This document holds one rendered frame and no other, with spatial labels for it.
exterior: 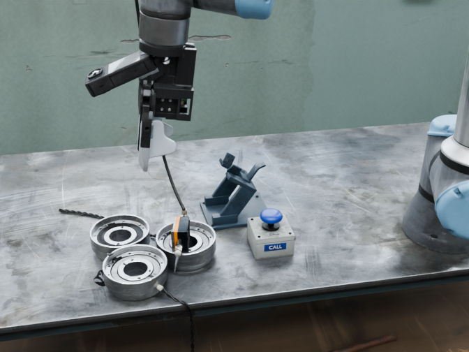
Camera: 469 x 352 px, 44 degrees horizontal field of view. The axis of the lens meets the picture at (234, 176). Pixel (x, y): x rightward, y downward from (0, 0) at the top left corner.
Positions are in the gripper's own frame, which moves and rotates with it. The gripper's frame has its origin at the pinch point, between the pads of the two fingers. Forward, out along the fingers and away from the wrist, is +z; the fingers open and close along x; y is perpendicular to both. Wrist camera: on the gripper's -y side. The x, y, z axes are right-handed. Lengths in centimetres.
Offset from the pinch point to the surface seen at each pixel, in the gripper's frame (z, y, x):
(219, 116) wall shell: 57, 46, 157
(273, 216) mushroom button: 7.5, 23.3, -5.9
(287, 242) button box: 11.4, 26.0, -8.1
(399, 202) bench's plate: 11, 54, 6
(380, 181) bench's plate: 11, 54, 15
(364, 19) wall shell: 7, 106, 158
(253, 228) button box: 10.8, 20.4, -4.6
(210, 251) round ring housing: 13.4, 12.4, -8.1
